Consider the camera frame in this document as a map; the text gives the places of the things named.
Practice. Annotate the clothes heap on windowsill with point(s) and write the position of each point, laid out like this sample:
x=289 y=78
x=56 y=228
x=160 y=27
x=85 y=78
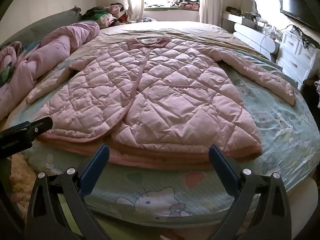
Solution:
x=186 y=2

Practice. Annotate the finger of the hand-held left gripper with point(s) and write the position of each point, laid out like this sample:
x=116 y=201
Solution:
x=41 y=126

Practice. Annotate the cluster of cosmetics bottles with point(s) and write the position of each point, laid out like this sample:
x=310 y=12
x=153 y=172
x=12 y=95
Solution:
x=262 y=25

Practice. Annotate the cream curtain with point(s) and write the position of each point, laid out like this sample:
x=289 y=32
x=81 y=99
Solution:
x=133 y=0
x=210 y=2

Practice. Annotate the white vanity table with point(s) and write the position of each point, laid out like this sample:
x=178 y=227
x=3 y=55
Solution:
x=250 y=33

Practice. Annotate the pink rolled duvet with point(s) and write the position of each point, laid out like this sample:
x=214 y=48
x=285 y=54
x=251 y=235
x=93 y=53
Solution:
x=50 y=60

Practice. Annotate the beige fluffy cloth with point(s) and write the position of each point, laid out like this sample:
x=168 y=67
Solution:
x=21 y=177

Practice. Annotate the scalloped vanity mirror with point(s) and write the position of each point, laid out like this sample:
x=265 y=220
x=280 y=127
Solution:
x=248 y=5

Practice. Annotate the pile of folded clothes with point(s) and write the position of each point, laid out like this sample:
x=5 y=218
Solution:
x=100 y=15

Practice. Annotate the cartoon printed bedsheet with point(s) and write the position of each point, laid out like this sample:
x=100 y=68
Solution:
x=275 y=120

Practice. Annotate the dark clothes heap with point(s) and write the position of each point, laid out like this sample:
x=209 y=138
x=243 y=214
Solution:
x=150 y=20

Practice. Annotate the white chest of drawers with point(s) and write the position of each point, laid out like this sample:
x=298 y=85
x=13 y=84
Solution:
x=297 y=52

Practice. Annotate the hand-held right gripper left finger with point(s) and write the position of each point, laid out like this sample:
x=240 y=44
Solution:
x=95 y=170

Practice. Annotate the black wall television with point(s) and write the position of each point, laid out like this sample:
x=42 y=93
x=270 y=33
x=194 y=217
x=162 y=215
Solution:
x=295 y=5

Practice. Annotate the grey headboard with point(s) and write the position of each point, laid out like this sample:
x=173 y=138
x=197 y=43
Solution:
x=37 y=27

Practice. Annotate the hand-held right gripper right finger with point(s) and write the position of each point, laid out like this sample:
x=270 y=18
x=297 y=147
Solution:
x=222 y=170

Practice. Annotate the pink quilted coat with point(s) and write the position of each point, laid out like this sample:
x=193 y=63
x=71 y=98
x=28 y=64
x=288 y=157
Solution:
x=162 y=92

